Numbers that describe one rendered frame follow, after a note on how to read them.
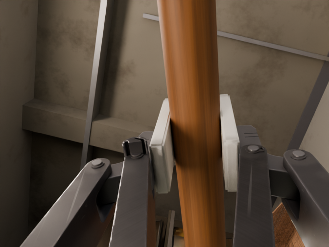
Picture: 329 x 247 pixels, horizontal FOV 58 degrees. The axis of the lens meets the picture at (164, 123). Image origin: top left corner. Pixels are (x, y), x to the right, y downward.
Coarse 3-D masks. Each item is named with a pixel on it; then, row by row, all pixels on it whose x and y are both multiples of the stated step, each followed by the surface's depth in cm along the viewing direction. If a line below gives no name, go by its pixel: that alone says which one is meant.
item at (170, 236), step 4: (172, 212) 203; (172, 216) 199; (172, 220) 196; (172, 224) 192; (172, 228) 189; (172, 232) 186; (168, 236) 183; (172, 236) 184; (168, 240) 180; (168, 244) 178
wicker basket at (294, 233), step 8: (280, 208) 192; (280, 216) 195; (288, 216) 195; (280, 224) 198; (288, 224) 197; (280, 232) 201; (288, 232) 200; (296, 232) 195; (280, 240) 204; (288, 240) 203
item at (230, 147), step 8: (224, 96) 20; (224, 104) 18; (224, 112) 17; (232, 112) 18; (224, 120) 16; (232, 120) 16; (224, 128) 15; (232, 128) 15; (224, 136) 15; (232, 136) 14; (224, 144) 14; (232, 144) 14; (224, 152) 14; (232, 152) 14; (224, 160) 15; (232, 160) 14; (224, 168) 15; (232, 168) 15; (224, 176) 16; (232, 176) 15; (232, 184) 15
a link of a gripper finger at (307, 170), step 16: (288, 160) 13; (304, 160) 12; (304, 176) 11; (320, 176) 11; (304, 192) 11; (320, 192) 10; (288, 208) 13; (304, 208) 11; (320, 208) 10; (304, 224) 11; (320, 224) 10; (304, 240) 11; (320, 240) 10
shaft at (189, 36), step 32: (160, 0) 15; (192, 0) 14; (192, 32) 15; (192, 64) 15; (192, 96) 16; (192, 128) 17; (192, 160) 17; (192, 192) 18; (192, 224) 20; (224, 224) 21
